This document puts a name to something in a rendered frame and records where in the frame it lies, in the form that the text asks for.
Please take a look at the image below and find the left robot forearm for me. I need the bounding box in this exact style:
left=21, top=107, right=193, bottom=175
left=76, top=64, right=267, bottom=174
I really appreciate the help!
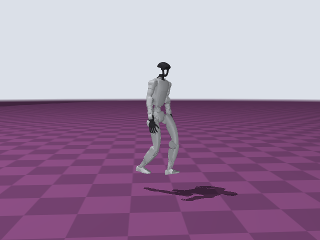
left=164, top=101, right=172, bottom=114

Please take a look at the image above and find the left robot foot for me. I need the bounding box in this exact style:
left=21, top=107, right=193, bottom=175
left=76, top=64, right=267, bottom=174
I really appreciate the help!
left=165, top=168, right=180, bottom=175

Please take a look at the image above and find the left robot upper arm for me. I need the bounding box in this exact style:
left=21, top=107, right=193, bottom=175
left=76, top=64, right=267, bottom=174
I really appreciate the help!
left=164, top=82, right=172, bottom=103

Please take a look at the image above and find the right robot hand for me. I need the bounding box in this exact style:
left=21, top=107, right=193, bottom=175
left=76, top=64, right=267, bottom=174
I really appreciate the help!
left=148, top=115, right=159, bottom=134

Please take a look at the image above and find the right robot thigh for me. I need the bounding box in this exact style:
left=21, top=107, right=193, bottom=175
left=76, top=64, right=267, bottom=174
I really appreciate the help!
left=146, top=116, right=161, bottom=155

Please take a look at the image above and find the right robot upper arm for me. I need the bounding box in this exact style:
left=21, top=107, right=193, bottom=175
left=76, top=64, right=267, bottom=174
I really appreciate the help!
left=146, top=79, right=158, bottom=103

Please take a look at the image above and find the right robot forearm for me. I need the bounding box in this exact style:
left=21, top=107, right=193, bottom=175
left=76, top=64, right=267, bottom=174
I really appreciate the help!
left=146, top=97, right=154, bottom=120

